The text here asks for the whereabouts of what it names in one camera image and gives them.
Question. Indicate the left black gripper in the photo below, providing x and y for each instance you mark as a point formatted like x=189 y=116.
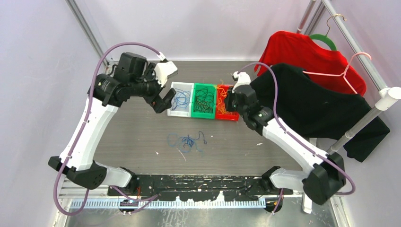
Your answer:
x=158 y=105

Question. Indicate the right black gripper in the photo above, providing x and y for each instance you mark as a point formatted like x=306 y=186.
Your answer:
x=230 y=96

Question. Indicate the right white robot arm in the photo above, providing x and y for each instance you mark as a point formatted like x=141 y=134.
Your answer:
x=322 y=174

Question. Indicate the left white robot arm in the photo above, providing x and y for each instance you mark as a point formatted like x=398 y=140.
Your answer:
x=132 y=76

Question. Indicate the white plastic bin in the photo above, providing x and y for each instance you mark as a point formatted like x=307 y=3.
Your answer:
x=182 y=101

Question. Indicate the red plastic bin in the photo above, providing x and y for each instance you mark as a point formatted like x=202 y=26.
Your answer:
x=221 y=113

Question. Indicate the green plastic bin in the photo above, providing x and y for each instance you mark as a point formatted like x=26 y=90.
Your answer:
x=204 y=101

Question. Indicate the black shirt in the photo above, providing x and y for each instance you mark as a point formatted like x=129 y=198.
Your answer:
x=306 y=107

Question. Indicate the red shirt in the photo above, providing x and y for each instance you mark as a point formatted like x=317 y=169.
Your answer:
x=300 y=51

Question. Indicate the green clothes hanger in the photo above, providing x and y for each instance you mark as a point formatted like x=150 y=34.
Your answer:
x=324 y=38

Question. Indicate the pink clothes hanger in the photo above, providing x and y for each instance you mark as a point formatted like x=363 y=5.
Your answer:
x=343 y=74

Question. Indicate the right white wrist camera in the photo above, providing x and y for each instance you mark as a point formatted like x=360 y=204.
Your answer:
x=241 y=78

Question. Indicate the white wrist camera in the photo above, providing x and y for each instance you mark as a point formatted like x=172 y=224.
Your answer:
x=164 y=70
x=241 y=78

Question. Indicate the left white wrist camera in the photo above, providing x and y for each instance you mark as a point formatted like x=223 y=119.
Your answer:
x=164 y=70

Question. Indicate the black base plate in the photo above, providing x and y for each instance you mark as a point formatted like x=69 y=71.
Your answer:
x=200 y=187

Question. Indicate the aluminium frame rail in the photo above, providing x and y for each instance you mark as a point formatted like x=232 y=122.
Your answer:
x=94 y=47

